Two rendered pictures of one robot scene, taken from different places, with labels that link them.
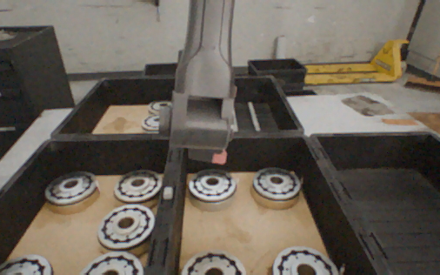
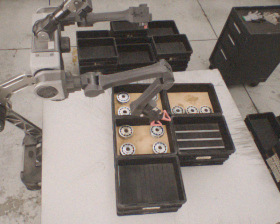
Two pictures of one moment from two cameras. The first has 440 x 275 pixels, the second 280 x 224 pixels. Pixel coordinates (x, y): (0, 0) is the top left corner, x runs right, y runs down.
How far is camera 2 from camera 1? 1.45 m
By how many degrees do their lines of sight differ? 59
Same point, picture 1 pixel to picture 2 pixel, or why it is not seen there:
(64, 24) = not seen: outside the picture
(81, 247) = not seen: hidden behind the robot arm
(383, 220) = (150, 179)
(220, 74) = (135, 106)
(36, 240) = (136, 96)
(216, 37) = (138, 102)
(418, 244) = (141, 185)
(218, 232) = (141, 134)
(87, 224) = not seen: hidden behind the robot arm
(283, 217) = (149, 150)
